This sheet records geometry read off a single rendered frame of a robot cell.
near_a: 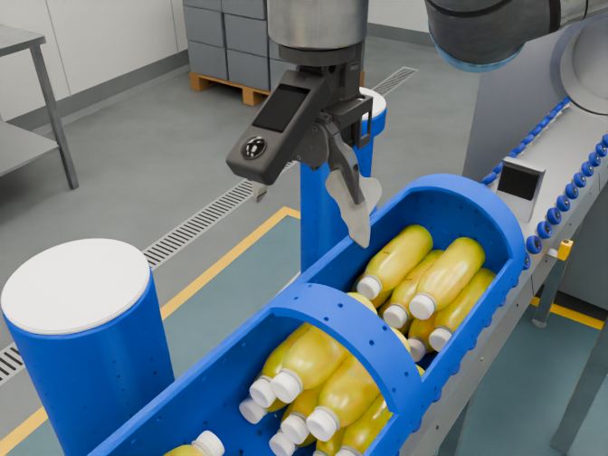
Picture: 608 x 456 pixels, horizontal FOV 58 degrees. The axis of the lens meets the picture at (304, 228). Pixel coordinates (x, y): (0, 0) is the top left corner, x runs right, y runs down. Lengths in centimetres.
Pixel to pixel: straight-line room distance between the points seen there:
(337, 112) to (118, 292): 70
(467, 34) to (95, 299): 84
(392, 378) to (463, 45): 42
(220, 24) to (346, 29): 393
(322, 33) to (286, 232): 251
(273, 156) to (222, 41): 398
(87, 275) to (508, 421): 162
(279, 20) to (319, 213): 146
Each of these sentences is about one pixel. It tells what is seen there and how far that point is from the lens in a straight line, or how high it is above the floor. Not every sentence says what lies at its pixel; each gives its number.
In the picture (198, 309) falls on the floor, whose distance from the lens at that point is 256.
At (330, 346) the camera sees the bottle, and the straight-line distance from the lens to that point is 79.
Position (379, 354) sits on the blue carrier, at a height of 121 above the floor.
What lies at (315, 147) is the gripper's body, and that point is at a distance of 54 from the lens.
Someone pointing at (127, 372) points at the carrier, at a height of 88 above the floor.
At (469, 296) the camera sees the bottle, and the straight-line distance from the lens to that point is 102.
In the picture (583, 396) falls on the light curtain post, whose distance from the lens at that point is 204.
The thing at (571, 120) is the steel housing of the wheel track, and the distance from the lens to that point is 219.
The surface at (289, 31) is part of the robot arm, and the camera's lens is 50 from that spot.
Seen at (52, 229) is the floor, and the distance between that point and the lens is 329.
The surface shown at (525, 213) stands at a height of 95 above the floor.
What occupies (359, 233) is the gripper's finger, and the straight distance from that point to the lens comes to 56.
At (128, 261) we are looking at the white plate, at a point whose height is 104.
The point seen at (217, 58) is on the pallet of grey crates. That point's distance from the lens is 454.
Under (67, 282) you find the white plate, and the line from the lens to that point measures 119.
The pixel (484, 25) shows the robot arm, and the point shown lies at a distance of 53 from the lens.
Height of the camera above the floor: 176
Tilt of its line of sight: 36 degrees down
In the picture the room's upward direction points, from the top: straight up
